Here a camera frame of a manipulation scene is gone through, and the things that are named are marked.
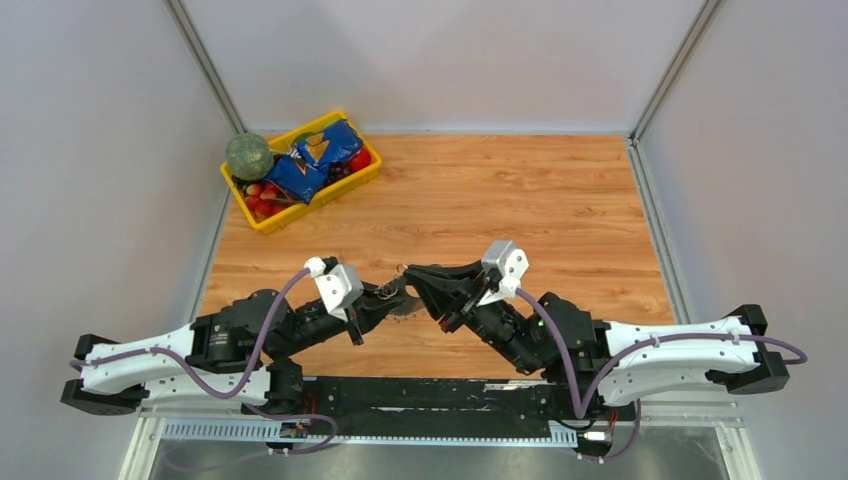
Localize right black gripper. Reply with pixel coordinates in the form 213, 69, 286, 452
403, 260, 543, 377

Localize silver keyring plate with rings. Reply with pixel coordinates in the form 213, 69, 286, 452
373, 264, 424, 322

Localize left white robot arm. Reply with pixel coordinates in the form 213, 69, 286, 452
60, 279, 423, 416

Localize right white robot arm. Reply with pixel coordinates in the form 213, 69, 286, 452
403, 256, 790, 418

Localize yellow plastic bin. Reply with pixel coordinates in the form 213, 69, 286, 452
220, 111, 382, 234

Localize dark grapes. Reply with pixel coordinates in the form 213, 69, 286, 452
324, 162, 353, 187

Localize red tomato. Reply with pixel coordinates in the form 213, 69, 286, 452
347, 147, 372, 173

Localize blue snack bag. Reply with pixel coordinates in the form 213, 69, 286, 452
263, 119, 364, 204

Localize green melon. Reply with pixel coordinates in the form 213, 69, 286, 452
225, 133, 275, 181

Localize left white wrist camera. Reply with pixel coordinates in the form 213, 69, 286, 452
304, 256, 365, 323

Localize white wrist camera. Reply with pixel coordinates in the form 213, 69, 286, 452
477, 240, 529, 306
304, 256, 365, 323

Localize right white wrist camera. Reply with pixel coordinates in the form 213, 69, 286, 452
477, 240, 529, 306

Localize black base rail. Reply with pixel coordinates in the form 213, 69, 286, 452
245, 376, 637, 441

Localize white slotted cable duct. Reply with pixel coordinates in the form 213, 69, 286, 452
160, 419, 578, 448

